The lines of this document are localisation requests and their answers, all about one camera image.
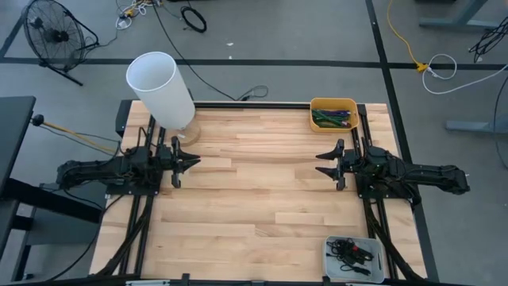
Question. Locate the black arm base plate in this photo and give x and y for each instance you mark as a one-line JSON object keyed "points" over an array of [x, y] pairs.
{"points": [[363, 192], [151, 192]]}

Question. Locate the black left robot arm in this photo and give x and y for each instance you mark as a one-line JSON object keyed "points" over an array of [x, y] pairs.
{"points": [[99, 171]]}

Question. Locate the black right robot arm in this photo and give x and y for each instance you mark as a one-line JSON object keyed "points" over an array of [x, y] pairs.
{"points": [[428, 175]]}

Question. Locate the white cylindrical table lamp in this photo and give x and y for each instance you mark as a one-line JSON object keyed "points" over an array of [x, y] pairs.
{"points": [[158, 87]]}

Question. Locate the black corner bracket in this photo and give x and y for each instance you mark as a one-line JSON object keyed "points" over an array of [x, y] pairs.
{"points": [[123, 119]]}

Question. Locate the black floor fan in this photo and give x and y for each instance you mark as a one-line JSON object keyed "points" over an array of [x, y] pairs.
{"points": [[55, 35]]}

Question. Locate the black side desk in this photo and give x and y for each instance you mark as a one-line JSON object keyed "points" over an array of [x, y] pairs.
{"points": [[14, 131]]}

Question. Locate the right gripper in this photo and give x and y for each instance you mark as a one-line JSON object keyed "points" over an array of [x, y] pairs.
{"points": [[351, 163]]}

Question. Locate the grey desk foot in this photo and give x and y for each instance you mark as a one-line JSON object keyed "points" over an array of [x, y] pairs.
{"points": [[472, 126]]}

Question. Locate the yellow plastic bin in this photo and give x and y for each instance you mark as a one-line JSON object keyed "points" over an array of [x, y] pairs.
{"points": [[317, 129]]}

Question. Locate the grey plastic tray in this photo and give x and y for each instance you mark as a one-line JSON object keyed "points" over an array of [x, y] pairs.
{"points": [[373, 274]]}

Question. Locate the wooden stick with black knob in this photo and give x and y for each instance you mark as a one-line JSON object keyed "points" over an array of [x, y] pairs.
{"points": [[37, 120]]}

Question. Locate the grey desk frame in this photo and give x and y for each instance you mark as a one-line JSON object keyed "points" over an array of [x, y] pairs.
{"points": [[456, 22]]}

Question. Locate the black table frame rail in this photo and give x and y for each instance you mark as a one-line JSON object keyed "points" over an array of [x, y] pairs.
{"points": [[143, 238], [129, 238], [278, 283], [254, 105], [371, 222], [387, 238]]}

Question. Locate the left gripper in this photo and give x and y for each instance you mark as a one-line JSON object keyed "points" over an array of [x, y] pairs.
{"points": [[166, 159]]}

